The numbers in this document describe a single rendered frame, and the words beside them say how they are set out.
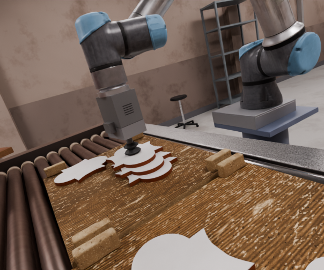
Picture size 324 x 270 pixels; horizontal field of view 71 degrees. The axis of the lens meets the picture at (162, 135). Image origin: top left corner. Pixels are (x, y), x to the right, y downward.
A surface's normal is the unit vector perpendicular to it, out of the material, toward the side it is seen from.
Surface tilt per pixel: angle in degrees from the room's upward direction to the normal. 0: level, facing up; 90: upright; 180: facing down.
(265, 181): 0
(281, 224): 0
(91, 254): 90
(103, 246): 92
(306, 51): 97
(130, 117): 90
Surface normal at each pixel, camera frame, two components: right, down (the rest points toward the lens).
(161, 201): -0.25, -0.92
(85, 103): 0.46, 0.16
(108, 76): 0.19, 0.26
